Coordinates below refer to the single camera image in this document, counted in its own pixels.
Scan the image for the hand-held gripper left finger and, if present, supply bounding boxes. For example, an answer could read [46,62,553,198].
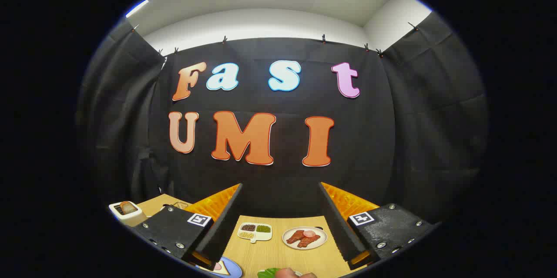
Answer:
[131,183,243,271]

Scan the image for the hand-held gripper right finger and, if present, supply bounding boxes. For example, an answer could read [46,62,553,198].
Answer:
[318,181,439,271]

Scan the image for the white divided dish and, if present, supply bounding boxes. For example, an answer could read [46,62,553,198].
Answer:
[238,222,273,244]

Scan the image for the blue oval plate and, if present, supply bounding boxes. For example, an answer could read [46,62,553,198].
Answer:
[195,255,242,278]

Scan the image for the white oval plate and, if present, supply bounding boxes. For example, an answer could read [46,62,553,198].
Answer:
[282,226,328,251]

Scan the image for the cream white toaster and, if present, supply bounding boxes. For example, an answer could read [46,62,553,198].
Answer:
[109,201,148,227]

